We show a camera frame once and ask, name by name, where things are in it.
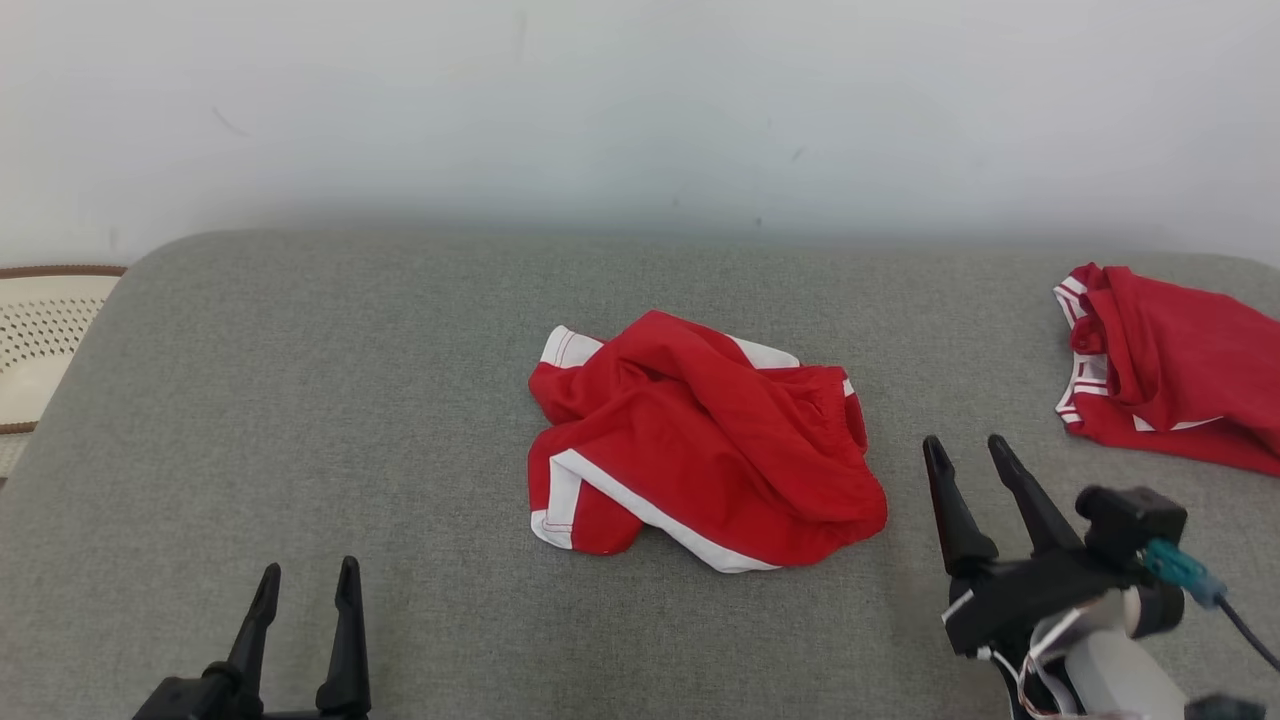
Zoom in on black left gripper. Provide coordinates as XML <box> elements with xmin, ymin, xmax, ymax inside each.
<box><xmin>131</xmin><ymin>556</ymin><xmax>372</xmax><ymax>720</ymax></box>

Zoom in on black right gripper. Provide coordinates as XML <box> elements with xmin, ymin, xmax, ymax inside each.
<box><xmin>921</xmin><ymin>432</ymin><xmax>1153</xmax><ymax>658</ymax></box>

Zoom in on red basketball jersey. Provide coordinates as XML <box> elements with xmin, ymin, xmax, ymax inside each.
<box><xmin>1053</xmin><ymin>263</ymin><xmax>1280</xmax><ymax>478</ymax></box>

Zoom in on red shorts white trim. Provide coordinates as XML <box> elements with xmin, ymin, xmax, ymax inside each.
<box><xmin>527</xmin><ymin>310</ymin><xmax>890</xmax><ymax>575</ymax></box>

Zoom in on cream perforated laundry basket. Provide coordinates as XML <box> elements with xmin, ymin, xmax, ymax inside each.
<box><xmin>0</xmin><ymin>265</ymin><xmax>127</xmax><ymax>483</ymax></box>

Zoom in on teal cable connector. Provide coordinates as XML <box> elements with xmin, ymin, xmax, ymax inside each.
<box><xmin>1143</xmin><ymin>538</ymin><xmax>1227</xmax><ymax>610</ymax></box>

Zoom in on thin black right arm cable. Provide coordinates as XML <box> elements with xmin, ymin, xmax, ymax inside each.
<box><xmin>1215</xmin><ymin>595</ymin><xmax>1280</xmax><ymax>673</ymax></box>

